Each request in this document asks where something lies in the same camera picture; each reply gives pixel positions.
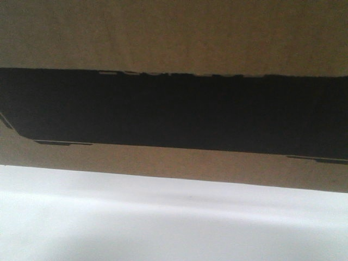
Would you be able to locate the brown EcoFlow cardboard box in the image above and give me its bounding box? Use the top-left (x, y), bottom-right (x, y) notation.
top-left (1, 1), bottom-right (347, 192)

